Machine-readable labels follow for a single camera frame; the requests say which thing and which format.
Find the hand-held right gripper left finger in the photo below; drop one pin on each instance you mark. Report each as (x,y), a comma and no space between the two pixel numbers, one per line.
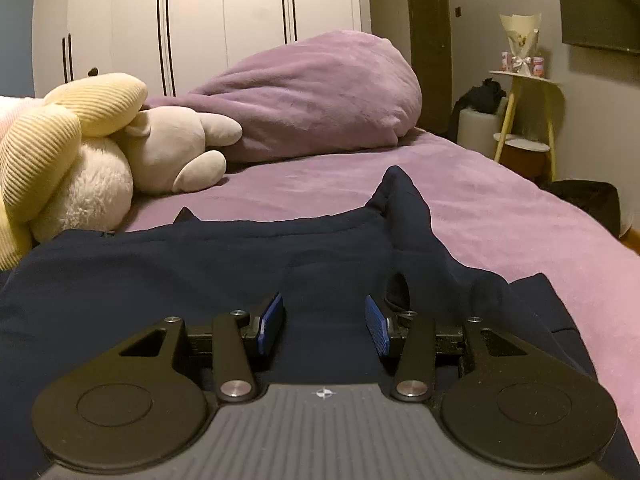
(272,322)

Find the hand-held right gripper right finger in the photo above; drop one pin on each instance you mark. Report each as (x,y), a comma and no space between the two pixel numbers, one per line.
(376,325)

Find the dark navy zip jacket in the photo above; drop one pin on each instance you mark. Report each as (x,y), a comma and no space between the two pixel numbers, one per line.
(300,260)

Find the dark clothes pile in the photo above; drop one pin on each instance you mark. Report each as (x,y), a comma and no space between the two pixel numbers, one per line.
(480,97)

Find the purple bed sheet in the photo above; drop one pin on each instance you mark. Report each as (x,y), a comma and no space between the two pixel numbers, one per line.
(500,210)

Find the beige plush toy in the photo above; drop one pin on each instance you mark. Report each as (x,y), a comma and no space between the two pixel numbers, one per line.
(170,145)

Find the white round stool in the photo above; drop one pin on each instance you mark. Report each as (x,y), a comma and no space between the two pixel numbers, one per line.
(477,132)

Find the brown round basket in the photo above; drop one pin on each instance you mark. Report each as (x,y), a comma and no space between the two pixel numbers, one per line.
(522,162)

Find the white fluffy plush toy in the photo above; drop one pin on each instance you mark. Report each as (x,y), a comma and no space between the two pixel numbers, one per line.
(90,185)

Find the purple fluffy duvet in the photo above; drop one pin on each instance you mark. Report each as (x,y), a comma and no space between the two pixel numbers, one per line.
(320,95)

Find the black fabric bag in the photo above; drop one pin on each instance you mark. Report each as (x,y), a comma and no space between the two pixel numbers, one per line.
(585,205)

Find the dark door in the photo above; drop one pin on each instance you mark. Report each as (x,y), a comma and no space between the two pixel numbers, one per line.
(430,45)

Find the white side table yellow legs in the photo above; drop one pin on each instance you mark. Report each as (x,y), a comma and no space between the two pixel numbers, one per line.
(525,76)

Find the yellow ribbed flower plush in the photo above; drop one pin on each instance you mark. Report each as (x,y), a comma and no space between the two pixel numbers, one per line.
(45,140)

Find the pink small cup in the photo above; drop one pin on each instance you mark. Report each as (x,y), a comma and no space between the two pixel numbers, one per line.
(539,66)
(507,61)

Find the white wardrobe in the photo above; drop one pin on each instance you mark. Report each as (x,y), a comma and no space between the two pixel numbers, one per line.
(225,10)

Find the cream wrapped bouquet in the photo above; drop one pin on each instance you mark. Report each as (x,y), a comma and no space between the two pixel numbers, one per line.
(520,35)

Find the white pink plush toy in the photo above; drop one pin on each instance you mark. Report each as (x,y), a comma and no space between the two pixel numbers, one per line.
(17,112)

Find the wall television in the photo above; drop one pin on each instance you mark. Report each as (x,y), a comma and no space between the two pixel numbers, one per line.
(600,5)

